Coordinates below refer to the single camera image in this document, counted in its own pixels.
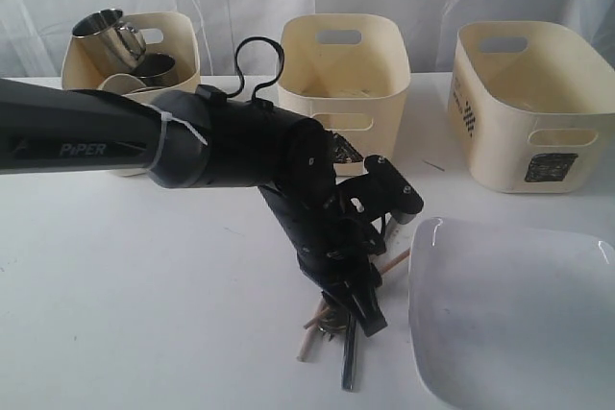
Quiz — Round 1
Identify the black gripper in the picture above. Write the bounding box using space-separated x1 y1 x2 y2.
258 185 387 337

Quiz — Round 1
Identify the wooden chopstick crossing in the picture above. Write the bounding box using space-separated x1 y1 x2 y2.
303 249 410 329

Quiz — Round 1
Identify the stainless steel bowl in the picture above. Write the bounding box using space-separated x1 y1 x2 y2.
132 53 180 87

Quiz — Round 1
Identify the small white bowl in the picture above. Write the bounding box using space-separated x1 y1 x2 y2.
97 73 145 95

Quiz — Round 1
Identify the steel mug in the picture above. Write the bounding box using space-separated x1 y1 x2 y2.
72 8 146 77

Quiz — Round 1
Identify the wooden chopstick long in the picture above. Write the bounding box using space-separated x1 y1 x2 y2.
296 299 326 363

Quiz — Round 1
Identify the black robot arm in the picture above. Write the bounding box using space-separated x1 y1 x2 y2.
1 80 387 336

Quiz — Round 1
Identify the white square plate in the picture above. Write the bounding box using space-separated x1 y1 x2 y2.
408 218 614 409

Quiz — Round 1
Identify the small dark pin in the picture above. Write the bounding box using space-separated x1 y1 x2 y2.
422 159 446 172

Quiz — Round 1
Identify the cream bin with triangle mark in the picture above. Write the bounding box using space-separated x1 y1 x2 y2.
278 13 411 177

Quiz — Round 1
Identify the cream bin with square mark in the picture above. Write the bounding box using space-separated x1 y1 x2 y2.
448 21 614 194

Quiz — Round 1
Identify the cream bin with circle mark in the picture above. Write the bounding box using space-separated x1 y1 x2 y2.
61 10 202 176

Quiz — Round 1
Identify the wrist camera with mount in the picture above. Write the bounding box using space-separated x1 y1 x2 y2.
337 155 424 225

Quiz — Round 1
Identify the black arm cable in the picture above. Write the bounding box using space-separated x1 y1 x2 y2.
234 36 285 104

